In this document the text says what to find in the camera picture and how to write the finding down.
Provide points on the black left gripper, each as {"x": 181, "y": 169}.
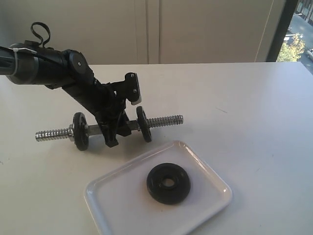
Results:
{"x": 110, "y": 115}

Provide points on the black weight plate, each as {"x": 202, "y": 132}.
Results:
{"x": 168, "y": 183}
{"x": 80, "y": 130}
{"x": 143, "y": 124}

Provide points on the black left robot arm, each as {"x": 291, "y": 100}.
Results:
{"x": 29, "y": 64}

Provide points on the chrome spin-lock collar nut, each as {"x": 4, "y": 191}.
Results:
{"x": 70, "y": 133}

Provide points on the white rectangular tray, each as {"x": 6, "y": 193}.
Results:
{"x": 120, "y": 204}

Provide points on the black window frame post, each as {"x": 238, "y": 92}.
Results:
{"x": 281, "y": 29}

